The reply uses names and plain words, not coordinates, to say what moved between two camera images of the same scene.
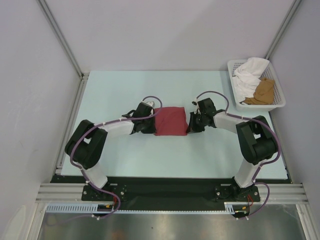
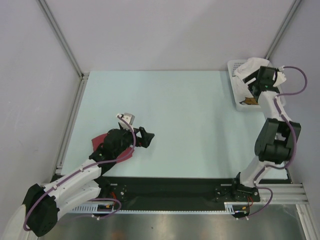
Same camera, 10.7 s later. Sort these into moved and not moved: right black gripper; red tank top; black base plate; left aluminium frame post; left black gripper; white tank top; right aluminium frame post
Moved: red tank top; right black gripper; left black gripper
Not moved: white tank top; right aluminium frame post; left aluminium frame post; black base plate
